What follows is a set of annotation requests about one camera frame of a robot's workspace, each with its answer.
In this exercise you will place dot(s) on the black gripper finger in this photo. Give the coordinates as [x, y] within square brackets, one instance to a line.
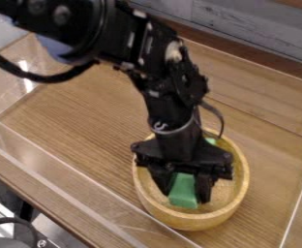
[162, 177]
[202, 187]

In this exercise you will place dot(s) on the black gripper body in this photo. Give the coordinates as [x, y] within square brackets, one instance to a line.
[182, 153]

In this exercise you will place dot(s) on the green rectangular block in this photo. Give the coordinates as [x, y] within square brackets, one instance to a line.
[182, 195]

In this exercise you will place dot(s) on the brown wooden bowl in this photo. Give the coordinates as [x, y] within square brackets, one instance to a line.
[207, 215]

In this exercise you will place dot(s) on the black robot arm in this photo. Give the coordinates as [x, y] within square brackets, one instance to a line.
[85, 32]

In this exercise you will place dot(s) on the clear acrylic tray wall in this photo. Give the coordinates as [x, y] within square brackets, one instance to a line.
[65, 156]

